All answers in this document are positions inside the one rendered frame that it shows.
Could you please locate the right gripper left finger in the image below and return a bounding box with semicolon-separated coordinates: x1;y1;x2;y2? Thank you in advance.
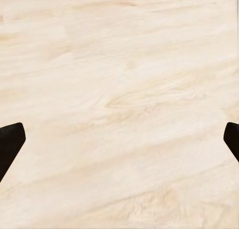
0;122;26;182

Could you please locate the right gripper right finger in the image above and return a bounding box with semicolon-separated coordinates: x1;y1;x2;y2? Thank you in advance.
223;122;239;161

